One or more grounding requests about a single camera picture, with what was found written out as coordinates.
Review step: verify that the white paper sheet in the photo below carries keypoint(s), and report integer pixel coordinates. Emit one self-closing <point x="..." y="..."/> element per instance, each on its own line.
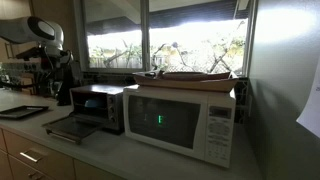
<point x="310" y="116"/>

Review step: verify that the sliding glass window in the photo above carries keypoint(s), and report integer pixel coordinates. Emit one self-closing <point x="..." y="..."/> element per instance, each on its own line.
<point x="126" y="36"/>

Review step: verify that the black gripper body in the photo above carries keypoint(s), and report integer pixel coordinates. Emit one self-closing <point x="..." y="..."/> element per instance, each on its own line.
<point x="71" y="78"/>

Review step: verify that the wooden drawer with handle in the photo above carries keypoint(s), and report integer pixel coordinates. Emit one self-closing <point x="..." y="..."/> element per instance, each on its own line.
<point x="32" y="161"/>

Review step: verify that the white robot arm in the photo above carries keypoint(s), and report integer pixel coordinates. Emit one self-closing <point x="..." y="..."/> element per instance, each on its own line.
<point x="49" y="37"/>

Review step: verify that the toaster oven glass door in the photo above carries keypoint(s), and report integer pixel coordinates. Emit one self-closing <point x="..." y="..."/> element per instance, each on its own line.
<point x="72" y="128"/>

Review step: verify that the silver toaster oven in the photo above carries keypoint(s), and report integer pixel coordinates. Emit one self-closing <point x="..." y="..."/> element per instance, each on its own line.
<point x="112" y="115"/>

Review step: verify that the white microwave oven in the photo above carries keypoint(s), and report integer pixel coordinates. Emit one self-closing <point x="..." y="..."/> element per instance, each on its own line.
<point x="198" y="124"/>

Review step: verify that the blue plastic bowl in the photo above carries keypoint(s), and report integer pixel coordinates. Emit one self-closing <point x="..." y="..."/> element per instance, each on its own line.
<point x="95" y="103"/>

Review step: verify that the wooden serving tray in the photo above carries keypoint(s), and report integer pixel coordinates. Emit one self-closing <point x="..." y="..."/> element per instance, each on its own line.
<point x="221" y="82"/>

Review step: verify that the black baking tray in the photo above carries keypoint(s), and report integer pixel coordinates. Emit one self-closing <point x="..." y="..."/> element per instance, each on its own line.
<point x="22" y="111"/>

